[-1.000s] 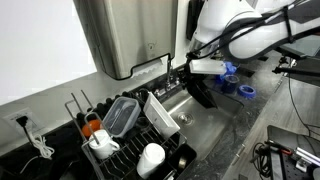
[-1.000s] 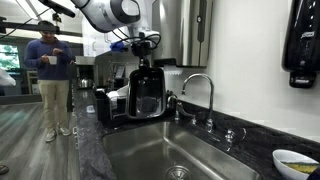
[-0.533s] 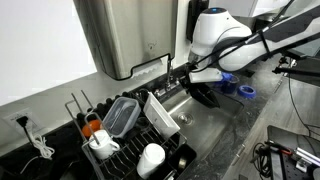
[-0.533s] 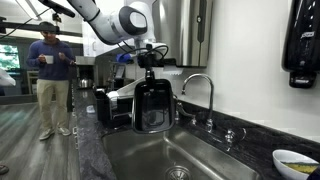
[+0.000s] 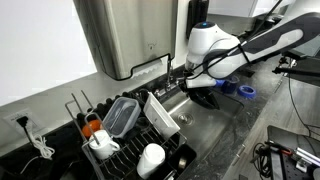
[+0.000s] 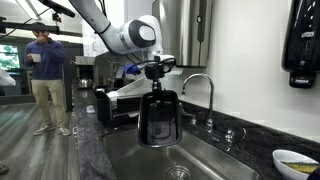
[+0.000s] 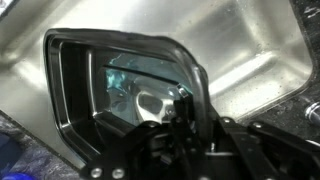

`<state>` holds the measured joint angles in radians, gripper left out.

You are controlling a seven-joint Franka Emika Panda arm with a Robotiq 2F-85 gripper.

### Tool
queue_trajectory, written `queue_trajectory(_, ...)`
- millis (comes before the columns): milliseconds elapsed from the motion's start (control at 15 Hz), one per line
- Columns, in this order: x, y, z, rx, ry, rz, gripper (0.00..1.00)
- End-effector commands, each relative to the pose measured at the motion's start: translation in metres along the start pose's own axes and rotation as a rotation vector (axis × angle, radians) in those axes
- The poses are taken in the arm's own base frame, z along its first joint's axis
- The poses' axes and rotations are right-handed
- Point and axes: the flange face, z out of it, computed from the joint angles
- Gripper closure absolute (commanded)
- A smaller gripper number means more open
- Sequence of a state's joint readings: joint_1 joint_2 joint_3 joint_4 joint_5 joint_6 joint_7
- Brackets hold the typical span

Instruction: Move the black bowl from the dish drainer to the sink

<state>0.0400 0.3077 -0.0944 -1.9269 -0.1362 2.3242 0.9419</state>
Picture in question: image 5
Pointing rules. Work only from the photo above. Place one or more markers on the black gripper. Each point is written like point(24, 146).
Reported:
point(186, 88)

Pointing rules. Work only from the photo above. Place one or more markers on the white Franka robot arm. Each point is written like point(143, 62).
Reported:
point(213, 36)

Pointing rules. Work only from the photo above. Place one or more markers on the stainless steel sink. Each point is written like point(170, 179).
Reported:
point(213, 130)

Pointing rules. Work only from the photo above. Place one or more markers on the chrome faucet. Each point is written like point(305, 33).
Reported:
point(169, 80)

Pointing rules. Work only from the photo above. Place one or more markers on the white paper towel sheet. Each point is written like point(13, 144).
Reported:
point(146, 70)

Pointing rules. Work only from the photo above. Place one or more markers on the black utensil caddy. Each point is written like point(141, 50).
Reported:
point(190, 153)

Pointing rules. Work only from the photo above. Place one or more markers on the clear plastic food container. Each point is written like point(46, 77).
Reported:
point(121, 116)

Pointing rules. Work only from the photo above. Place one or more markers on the small metal cup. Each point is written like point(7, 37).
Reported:
point(182, 163)

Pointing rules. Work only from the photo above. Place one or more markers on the black soap dispenser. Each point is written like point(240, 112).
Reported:
point(195, 13)

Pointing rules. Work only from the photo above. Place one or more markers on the steel paper towel dispenser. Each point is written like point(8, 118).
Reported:
point(133, 33)

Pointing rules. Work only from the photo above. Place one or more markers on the white tumbler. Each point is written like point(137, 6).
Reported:
point(150, 160)

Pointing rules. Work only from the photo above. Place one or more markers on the black coffee maker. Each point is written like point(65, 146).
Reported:
point(263, 23)

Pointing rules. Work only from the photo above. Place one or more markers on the white ceramic mug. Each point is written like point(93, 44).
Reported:
point(101, 145)

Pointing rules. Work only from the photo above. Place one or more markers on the orange bottle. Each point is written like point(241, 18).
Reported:
point(91, 127)

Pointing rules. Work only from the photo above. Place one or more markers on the red and black tool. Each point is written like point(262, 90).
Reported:
point(280, 148)

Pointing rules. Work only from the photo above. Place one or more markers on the black equipment platform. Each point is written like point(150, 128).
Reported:
point(283, 166)

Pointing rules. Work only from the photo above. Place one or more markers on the black power plug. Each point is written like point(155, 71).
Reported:
point(22, 121)

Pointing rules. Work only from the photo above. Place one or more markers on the blue camera mount bracket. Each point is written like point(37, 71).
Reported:
point(220, 83)

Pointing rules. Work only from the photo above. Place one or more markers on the white wall cabinet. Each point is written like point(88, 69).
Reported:
point(233, 6)

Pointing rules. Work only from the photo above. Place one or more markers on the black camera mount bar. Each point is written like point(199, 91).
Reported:
point(296, 71)

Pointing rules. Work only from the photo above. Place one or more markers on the silver metal bracket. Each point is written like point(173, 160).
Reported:
point(306, 156)

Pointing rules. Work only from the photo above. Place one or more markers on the white wall outlet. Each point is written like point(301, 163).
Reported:
point(33, 120)

